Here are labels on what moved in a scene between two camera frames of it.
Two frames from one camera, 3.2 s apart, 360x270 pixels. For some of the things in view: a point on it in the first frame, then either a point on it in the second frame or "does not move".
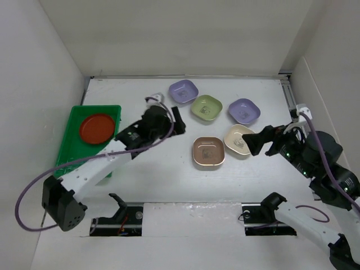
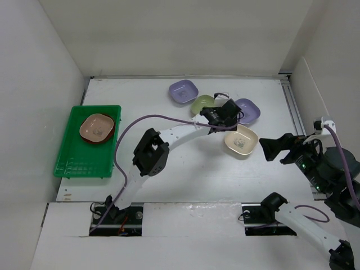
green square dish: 206,107 does not move
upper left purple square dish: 183,91 does not move
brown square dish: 208,151 -> 97,127
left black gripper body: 159,134 -> 229,122
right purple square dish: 244,111 does not move
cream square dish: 235,142 does not move
